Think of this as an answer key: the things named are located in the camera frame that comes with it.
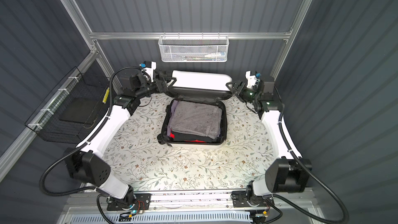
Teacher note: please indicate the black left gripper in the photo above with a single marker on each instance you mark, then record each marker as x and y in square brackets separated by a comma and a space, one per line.
[163, 84]

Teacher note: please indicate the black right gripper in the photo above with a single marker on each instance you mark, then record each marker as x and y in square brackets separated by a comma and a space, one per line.
[238, 85]

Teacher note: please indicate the purple jeans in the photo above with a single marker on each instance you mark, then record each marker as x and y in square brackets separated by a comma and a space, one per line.
[172, 112]

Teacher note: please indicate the grey towel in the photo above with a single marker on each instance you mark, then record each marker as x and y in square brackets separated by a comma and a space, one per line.
[196, 118]

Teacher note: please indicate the white hard-shell suitcase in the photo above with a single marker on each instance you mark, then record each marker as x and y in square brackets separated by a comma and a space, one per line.
[197, 115]

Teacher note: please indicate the red garment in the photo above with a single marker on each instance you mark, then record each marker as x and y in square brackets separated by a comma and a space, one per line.
[186, 140]

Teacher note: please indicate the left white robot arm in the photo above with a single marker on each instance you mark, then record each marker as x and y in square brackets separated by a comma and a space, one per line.
[85, 162]

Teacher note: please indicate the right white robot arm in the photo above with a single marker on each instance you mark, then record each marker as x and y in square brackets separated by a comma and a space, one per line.
[284, 175]

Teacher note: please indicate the toothpaste tube in basket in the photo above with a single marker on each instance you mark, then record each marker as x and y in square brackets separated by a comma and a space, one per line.
[216, 55]

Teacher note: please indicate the yellow tag on basket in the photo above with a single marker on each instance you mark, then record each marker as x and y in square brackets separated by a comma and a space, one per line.
[106, 94]

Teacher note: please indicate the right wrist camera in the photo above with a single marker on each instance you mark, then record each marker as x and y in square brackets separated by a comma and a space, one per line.
[257, 82]

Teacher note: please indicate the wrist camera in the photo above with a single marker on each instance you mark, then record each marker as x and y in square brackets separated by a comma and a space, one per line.
[257, 82]
[135, 78]

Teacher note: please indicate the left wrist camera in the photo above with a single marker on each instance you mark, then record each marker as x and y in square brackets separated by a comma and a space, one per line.
[135, 78]

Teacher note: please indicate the white wire mesh basket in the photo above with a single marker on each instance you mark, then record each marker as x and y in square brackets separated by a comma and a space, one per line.
[181, 50]

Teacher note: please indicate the black wire mesh basket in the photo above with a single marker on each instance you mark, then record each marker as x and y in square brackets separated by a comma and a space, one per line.
[73, 112]

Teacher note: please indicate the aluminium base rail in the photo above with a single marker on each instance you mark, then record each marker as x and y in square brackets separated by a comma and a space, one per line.
[188, 200]

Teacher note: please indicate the white vented cable duct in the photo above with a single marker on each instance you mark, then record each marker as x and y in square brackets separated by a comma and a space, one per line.
[182, 217]

